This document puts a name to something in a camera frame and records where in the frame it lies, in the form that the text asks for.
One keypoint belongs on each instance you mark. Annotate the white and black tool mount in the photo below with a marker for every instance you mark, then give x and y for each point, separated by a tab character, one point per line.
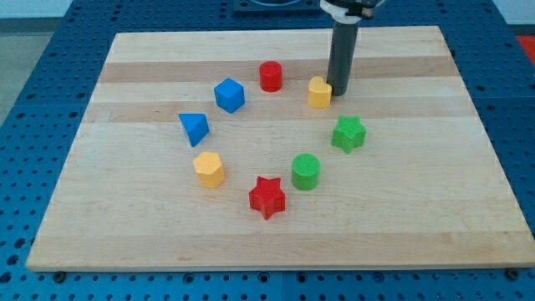
350	11

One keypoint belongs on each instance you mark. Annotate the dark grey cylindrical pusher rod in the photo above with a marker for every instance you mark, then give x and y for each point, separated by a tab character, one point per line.
341	56

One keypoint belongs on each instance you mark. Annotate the yellow heart block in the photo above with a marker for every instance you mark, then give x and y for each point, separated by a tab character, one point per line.
319	93

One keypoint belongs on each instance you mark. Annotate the red cylinder block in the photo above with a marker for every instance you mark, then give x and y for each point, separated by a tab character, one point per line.
271	76

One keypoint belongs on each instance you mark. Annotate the green star block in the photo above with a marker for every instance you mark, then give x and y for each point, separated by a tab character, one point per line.
349	133

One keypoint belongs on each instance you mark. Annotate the blue cube block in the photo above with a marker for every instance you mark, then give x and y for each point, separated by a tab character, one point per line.
229	95

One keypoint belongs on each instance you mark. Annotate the green cylinder block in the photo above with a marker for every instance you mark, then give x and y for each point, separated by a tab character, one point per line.
305	171

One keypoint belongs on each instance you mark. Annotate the blue triangular prism block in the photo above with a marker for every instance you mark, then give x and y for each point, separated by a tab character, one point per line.
196	127

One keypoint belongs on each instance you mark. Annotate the red star block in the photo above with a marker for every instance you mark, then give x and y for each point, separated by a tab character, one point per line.
267	197

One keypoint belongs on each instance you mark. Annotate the light wooden board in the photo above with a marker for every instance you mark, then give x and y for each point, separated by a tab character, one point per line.
198	151

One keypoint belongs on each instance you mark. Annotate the yellow hexagon block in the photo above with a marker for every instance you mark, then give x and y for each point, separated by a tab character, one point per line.
209	169

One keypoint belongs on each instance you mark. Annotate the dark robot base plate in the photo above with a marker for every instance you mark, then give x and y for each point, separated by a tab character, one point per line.
247	7

